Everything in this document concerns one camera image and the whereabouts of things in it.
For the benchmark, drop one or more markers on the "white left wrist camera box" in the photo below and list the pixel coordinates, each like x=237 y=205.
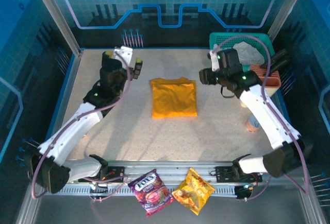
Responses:
x=125 y=54

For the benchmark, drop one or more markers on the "yellow snack bag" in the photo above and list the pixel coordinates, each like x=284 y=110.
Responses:
x=193 y=190

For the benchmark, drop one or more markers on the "black left controller board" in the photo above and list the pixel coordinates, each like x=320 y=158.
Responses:
x=99 y=191

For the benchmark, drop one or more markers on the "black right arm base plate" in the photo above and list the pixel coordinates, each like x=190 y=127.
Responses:
x=221 y=175

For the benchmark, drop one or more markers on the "aluminium frame post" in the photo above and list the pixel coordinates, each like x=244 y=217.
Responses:
x=56 y=18
x=286 y=10

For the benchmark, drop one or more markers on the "black controller board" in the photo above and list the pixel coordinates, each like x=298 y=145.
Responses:
x=99 y=191
x=241 y=193

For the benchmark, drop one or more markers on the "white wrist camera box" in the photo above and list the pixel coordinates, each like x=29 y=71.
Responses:
x=125 y=54
x=214 y=61

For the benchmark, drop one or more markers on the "black right controller board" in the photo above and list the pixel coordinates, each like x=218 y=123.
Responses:
x=241 y=193

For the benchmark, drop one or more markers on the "teal plastic basket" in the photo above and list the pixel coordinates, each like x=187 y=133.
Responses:
x=221 y=40

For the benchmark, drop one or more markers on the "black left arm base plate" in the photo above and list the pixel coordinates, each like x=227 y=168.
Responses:
x=117 y=173

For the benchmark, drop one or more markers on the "aluminium front rail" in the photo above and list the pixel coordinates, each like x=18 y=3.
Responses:
x=165 y=166

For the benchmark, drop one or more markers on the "yellow t-shirt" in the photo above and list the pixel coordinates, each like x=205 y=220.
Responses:
x=174 y=97

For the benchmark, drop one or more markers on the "cream knife block pink top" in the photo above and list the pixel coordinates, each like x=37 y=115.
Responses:
x=273 y=82

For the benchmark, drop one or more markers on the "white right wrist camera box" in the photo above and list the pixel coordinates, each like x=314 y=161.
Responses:
x=214 y=61

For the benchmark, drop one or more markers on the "white t-shirt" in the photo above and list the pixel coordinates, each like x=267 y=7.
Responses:
x=247 y=52

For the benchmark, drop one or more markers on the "purple candy bag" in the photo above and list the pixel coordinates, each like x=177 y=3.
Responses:
x=150 y=193

